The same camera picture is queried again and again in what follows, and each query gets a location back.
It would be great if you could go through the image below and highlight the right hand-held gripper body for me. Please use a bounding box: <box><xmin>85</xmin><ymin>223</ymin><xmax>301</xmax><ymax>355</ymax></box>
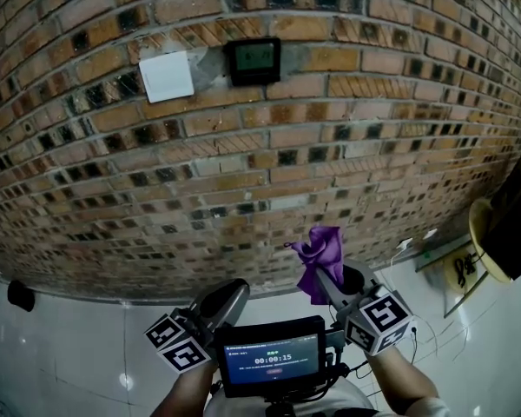
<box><xmin>335</xmin><ymin>281</ymin><xmax>419</xmax><ymax>357</ymax></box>

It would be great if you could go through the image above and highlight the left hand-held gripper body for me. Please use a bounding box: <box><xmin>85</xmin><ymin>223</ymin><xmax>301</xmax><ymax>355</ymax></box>
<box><xmin>143</xmin><ymin>308</ymin><xmax>217</xmax><ymax>375</ymax></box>

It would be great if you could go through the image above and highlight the purple cleaning cloth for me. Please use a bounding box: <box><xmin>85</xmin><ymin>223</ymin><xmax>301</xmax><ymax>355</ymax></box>
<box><xmin>283</xmin><ymin>225</ymin><xmax>346</xmax><ymax>308</ymax></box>

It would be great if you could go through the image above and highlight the black wall display panel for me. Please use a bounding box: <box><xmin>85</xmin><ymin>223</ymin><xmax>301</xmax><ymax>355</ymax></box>
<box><xmin>222</xmin><ymin>36</ymin><xmax>283</xmax><ymax>88</ymax></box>

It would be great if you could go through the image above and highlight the person's right forearm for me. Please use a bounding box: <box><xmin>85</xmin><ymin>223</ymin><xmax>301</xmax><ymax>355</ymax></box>
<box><xmin>363</xmin><ymin>347</ymin><xmax>440</xmax><ymax>413</ymax></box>

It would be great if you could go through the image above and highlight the person's left forearm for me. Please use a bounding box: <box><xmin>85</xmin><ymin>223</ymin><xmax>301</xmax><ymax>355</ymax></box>
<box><xmin>148</xmin><ymin>355</ymin><xmax>219</xmax><ymax>417</ymax></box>

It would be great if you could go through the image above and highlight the chest-mounted timer screen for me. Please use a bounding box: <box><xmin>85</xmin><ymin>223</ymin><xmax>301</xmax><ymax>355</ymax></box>
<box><xmin>214</xmin><ymin>314</ymin><xmax>327</xmax><ymax>400</ymax></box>

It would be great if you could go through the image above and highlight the yellow round disc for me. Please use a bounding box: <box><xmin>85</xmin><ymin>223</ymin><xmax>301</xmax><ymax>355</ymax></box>
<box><xmin>443</xmin><ymin>248</ymin><xmax>484</xmax><ymax>295</ymax></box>

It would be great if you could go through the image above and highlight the white shirt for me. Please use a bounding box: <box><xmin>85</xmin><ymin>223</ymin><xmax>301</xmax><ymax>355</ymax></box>
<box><xmin>202</xmin><ymin>379</ymin><xmax>462</xmax><ymax>417</ymax></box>

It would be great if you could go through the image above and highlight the round yellow stool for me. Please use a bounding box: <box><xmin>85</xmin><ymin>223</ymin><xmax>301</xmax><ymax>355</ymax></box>
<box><xmin>468</xmin><ymin>197</ymin><xmax>516</xmax><ymax>284</ymax></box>

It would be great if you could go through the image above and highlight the large dark box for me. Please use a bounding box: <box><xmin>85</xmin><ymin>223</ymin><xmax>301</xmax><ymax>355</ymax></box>
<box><xmin>478</xmin><ymin>147</ymin><xmax>521</xmax><ymax>282</ymax></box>

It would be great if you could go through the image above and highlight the black round object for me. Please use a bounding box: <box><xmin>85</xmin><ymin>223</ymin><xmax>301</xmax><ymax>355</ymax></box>
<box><xmin>6</xmin><ymin>279</ymin><xmax>36</xmax><ymax>314</ymax></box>

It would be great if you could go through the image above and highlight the thin black cable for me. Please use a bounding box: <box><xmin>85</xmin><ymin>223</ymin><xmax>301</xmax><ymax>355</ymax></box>
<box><xmin>346</xmin><ymin>360</ymin><xmax>373</xmax><ymax>381</ymax></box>

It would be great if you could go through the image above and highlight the black monitor mount bracket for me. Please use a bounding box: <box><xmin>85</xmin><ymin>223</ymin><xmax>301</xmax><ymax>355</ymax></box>
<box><xmin>323</xmin><ymin>328</ymin><xmax>353</xmax><ymax>403</ymax></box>

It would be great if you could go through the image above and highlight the coiled black cord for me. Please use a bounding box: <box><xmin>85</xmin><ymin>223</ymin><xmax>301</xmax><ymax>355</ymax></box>
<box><xmin>452</xmin><ymin>251</ymin><xmax>481</xmax><ymax>288</ymax></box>

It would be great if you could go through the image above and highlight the white wall switch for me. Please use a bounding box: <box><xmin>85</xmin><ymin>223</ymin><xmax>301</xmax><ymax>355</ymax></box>
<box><xmin>137</xmin><ymin>50</ymin><xmax>196</xmax><ymax>105</ymax></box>

